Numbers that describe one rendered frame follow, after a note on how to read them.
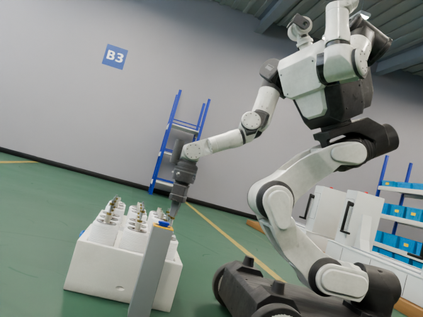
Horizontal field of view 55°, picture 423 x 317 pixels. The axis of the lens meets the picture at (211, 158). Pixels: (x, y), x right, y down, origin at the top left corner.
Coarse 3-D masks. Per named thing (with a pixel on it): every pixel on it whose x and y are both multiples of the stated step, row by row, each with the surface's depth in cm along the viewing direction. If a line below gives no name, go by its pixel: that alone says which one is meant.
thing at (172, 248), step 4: (176, 240) 155; (172, 244) 152; (176, 244) 154; (168, 248) 151; (172, 248) 152; (176, 248) 155; (168, 252) 151; (172, 252) 152; (168, 256) 151; (172, 256) 153; (172, 260) 154
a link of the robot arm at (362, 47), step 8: (352, 40) 125; (360, 40) 124; (368, 40) 126; (360, 48) 112; (368, 48) 125; (352, 56) 111; (360, 56) 111; (368, 56) 125; (352, 64) 111; (360, 64) 110; (360, 72) 111; (320, 80) 118; (344, 80) 121; (352, 80) 120
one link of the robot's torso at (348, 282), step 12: (348, 264) 156; (324, 276) 144; (336, 276) 145; (348, 276) 146; (360, 276) 147; (324, 288) 144; (336, 288) 145; (348, 288) 146; (360, 288) 146; (360, 300) 147
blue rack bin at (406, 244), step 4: (400, 240) 694; (404, 240) 685; (408, 240) 675; (412, 240) 666; (400, 244) 692; (404, 244) 682; (408, 244) 674; (412, 244) 664; (416, 244) 661; (400, 248) 689; (404, 248) 681; (408, 248) 672; (412, 248) 662; (416, 248) 661; (412, 252) 661
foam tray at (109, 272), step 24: (120, 240) 168; (72, 264) 142; (96, 264) 143; (120, 264) 145; (168, 264) 148; (72, 288) 142; (96, 288) 143; (120, 288) 146; (168, 288) 148; (168, 312) 148
